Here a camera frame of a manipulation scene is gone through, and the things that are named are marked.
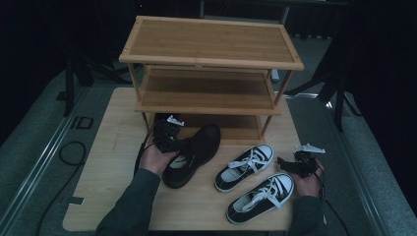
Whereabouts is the wooden shoe rack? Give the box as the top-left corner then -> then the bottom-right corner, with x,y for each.
118,15 -> 305,147

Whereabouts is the short silver floor rail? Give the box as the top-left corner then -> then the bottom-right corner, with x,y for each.
282,91 -> 319,100

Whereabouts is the person's right hand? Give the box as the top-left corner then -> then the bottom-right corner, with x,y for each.
289,159 -> 326,199

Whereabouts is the black metal stand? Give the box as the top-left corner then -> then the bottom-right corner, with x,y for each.
63,53 -> 132,118
284,58 -> 364,133

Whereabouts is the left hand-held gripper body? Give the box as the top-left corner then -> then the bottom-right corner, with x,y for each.
151,114 -> 186,153

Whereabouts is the black and white canvas sneaker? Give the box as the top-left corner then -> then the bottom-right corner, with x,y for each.
225,172 -> 295,226
213,144 -> 275,194

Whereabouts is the person's left hand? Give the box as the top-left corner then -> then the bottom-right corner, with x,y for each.
139,144 -> 181,178

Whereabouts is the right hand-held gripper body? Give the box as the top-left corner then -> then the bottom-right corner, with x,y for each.
292,143 -> 328,180

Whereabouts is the black floor cable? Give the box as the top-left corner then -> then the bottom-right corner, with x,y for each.
33,141 -> 88,236

